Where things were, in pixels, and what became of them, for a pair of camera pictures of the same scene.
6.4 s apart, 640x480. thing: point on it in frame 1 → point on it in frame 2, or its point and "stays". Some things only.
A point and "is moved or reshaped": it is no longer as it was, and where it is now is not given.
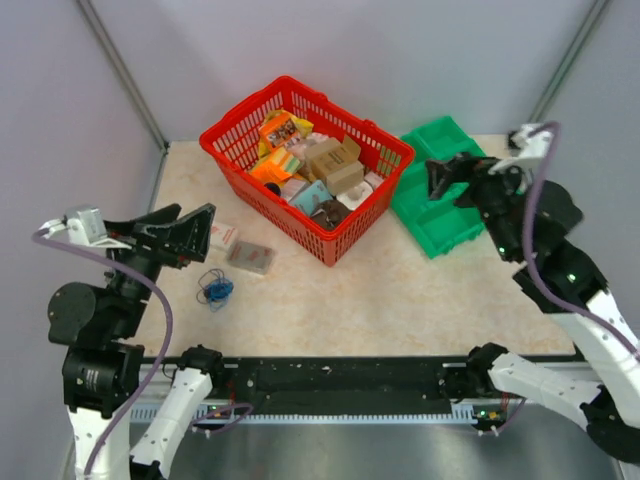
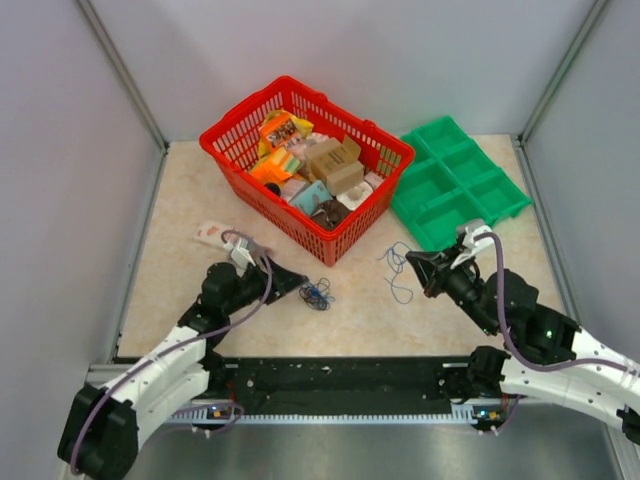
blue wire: x=216 y=289 is moved or reshaped
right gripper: x=440 y=173 → x=426 y=265
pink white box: x=292 y=187 stays
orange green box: x=278 y=165 stays
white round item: x=354 y=197 stays
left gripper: x=190 y=237 → x=283 y=281
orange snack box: x=281 y=132 stays
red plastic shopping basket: x=233 y=137 stays
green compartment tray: x=439 y=224 stays
